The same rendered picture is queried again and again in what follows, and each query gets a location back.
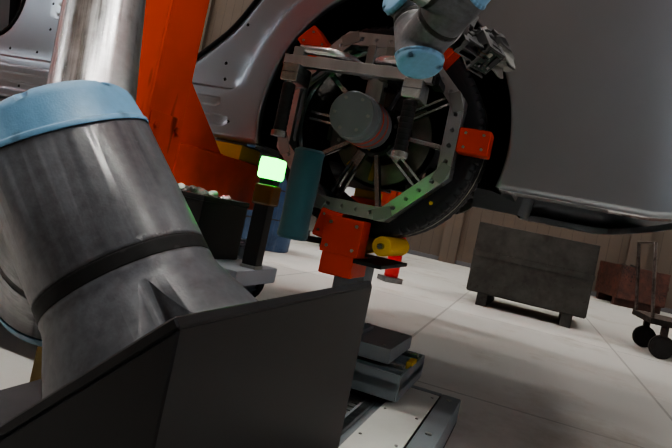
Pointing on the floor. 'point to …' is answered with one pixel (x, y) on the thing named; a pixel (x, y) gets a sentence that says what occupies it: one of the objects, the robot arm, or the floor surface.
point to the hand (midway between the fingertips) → (509, 64)
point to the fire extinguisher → (391, 272)
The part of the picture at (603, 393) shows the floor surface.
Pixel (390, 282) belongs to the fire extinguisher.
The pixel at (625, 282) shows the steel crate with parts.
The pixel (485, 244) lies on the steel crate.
